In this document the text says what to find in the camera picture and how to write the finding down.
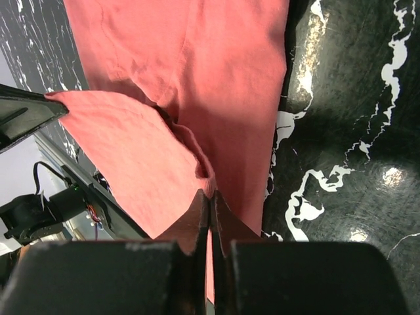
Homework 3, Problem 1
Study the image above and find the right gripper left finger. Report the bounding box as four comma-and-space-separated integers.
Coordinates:
156, 190, 209, 314

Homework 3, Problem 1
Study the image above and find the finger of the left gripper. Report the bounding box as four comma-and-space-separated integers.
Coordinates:
1, 85, 69, 153

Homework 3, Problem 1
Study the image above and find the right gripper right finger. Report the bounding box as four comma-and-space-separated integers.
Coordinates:
209, 191, 262, 314

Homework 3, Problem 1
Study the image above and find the red t-shirt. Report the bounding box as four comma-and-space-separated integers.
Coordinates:
44, 0, 290, 305

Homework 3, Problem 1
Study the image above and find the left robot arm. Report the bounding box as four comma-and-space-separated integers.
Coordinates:
1, 84, 86, 245

